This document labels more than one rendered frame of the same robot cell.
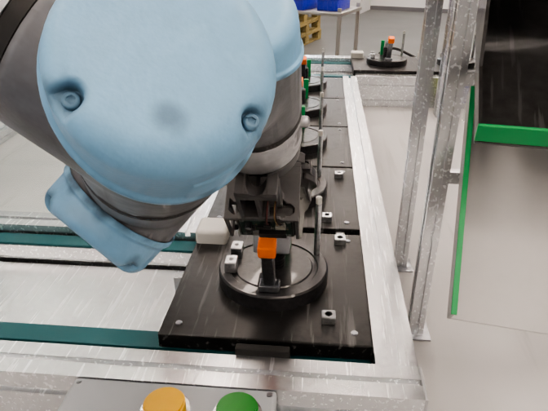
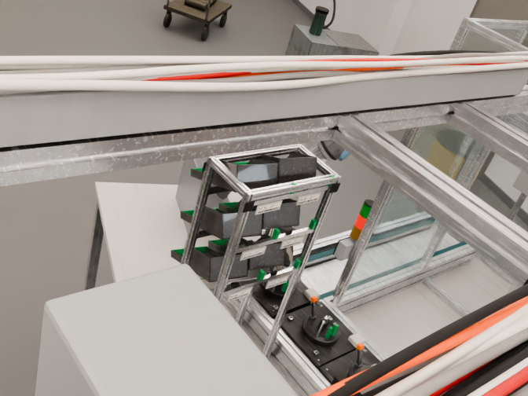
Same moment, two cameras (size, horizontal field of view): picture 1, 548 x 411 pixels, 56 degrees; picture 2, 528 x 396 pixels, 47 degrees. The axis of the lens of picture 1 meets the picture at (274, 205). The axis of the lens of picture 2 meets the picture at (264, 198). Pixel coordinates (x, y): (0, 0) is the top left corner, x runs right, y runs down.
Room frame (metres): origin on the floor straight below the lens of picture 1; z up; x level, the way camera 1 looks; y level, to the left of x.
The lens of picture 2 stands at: (1.55, -1.57, 2.47)
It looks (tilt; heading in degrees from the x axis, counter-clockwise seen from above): 31 degrees down; 127
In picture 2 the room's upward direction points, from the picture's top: 18 degrees clockwise
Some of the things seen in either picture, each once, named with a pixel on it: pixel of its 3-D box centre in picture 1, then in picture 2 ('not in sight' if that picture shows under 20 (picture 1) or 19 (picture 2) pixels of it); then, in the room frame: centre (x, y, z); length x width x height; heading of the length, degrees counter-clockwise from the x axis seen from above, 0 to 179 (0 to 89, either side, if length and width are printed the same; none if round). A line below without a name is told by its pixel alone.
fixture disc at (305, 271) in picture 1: (273, 271); (278, 284); (0.56, 0.00, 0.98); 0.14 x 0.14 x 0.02
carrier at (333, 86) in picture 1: (303, 72); not in sight; (1.55, -0.09, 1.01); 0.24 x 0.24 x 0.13; 85
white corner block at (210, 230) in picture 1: (214, 236); (311, 296); (0.67, 0.09, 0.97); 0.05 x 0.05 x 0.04; 85
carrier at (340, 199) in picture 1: (286, 170); (324, 323); (0.82, -0.02, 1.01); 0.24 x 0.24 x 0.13; 85
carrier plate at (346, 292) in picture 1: (273, 283); (276, 287); (0.56, 0.00, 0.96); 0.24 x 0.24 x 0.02; 85
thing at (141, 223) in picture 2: not in sight; (206, 232); (0.06, 0.08, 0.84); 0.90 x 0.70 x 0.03; 66
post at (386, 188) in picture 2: not in sight; (382, 198); (0.73, 0.18, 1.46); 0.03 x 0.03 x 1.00; 85
